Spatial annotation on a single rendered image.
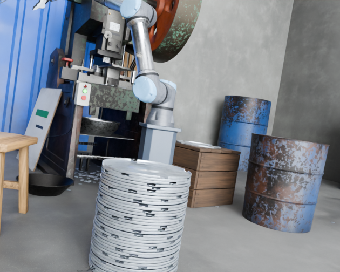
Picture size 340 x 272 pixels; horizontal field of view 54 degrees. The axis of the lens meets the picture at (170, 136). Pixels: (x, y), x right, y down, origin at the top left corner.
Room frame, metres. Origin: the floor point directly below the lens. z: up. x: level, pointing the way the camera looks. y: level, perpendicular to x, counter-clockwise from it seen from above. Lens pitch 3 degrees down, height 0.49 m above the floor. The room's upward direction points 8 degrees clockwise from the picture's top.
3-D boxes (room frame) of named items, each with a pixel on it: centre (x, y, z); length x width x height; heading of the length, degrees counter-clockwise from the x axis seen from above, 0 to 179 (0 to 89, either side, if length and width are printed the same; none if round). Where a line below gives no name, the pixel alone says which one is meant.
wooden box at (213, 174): (2.16, -0.19, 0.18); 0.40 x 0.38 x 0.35; 41
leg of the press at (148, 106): (2.66, 0.39, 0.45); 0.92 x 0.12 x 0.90; 34
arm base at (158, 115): (1.74, 0.06, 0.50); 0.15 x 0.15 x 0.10
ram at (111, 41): (2.37, 0.51, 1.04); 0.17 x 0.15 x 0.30; 34
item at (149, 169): (1.07, 0.06, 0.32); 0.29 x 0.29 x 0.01
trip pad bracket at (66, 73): (2.04, 0.67, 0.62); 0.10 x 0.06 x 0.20; 124
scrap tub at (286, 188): (1.89, -0.67, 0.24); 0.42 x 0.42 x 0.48
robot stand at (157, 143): (1.74, 0.06, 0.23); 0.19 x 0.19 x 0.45; 18
